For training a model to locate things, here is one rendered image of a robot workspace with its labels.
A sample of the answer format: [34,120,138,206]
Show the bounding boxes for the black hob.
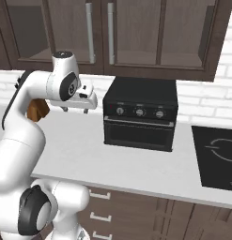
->
[191,125,232,192]

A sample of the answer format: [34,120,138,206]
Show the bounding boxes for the dark wood base cupboard door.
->
[182,202,232,240]
[154,197,196,240]

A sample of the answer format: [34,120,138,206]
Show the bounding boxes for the brown wooden knife block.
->
[26,97,52,123]

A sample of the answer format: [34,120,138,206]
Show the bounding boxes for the black toaster oven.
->
[102,76,179,153]

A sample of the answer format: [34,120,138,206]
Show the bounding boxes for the dark wood glass cupboard door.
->
[102,0,232,83]
[4,0,105,75]
[0,0,12,71]

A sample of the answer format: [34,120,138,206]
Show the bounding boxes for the black toaster oven door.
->
[103,115,176,153]

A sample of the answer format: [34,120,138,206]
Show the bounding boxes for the white drawer handle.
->
[91,231,114,240]
[89,211,113,223]
[88,189,112,201]

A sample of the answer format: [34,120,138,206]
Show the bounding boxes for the silver toaster oven door handle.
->
[103,116,175,128]

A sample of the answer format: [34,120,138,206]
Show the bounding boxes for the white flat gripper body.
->
[49,90,99,111]

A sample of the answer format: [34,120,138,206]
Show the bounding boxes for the dark wood drawer front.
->
[85,185,160,211]
[79,204,159,232]
[79,225,157,240]

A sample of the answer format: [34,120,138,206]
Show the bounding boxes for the long silver cupboard handle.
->
[106,2,116,66]
[85,2,97,65]

